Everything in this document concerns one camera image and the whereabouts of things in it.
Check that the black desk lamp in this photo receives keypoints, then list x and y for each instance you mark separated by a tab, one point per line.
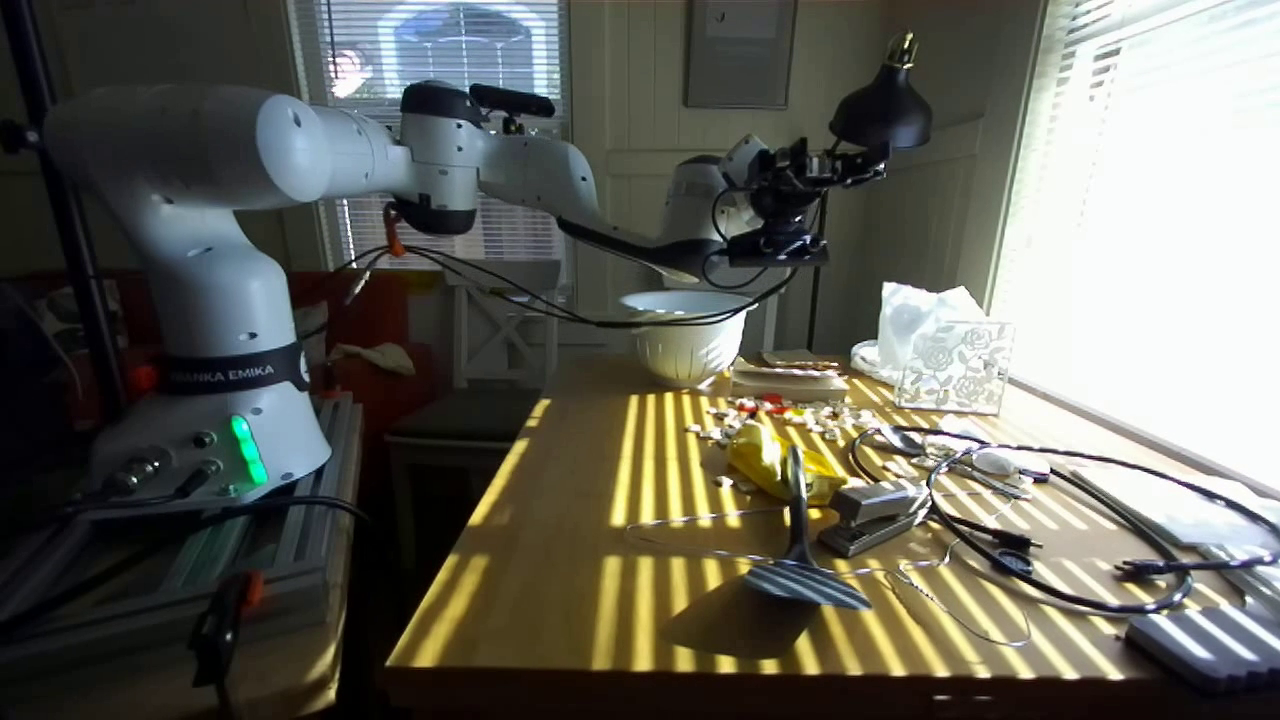
887	115

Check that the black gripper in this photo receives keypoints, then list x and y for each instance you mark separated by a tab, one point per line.
780	200

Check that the white ribbed bowl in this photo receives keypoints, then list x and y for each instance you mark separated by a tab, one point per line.
684	349

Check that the red black clamp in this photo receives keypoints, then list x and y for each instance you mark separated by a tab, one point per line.
226	613

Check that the black spatula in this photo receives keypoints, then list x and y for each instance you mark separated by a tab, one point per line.
801	580

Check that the white charger adapter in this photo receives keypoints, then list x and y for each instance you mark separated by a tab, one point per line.
994	465

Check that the red wooden cabinet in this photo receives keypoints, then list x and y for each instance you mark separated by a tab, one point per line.
374	320

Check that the crumpled white cloth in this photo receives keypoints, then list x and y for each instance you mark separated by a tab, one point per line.
374	359

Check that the flat white cloth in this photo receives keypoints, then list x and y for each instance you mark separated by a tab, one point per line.
1203	514

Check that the black tripod pole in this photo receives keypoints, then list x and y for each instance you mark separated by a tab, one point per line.
63	240

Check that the metal robot stand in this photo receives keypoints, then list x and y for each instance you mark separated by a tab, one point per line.
160	601

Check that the grey wall frame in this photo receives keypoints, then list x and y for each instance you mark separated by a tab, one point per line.
740	52

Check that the brown paper pad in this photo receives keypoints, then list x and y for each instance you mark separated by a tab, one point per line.
786	379

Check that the grey stapler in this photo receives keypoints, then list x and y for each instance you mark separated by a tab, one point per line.
873	514

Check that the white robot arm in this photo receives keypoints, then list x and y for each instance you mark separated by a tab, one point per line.
200	333

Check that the arched window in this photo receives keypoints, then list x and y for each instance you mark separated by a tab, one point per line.
454	40

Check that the white window blind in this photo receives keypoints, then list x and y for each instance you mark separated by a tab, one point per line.
1163	200

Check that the clear safety glasses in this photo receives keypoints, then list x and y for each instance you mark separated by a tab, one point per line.
921	579

